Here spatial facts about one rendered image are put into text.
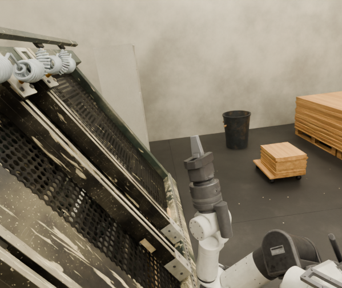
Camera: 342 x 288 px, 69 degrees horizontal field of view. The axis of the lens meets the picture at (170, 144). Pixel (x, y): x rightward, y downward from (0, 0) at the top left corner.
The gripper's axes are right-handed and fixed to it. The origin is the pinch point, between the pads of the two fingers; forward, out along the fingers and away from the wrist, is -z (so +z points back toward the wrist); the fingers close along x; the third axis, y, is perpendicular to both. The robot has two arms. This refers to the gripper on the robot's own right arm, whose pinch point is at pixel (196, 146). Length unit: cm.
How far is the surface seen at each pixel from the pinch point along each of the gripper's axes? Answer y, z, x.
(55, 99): 63, -28, -6
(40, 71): 40, -32, 15
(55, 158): 51, -4, 10
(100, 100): 103, -34, -73
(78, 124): 60, -16, -12
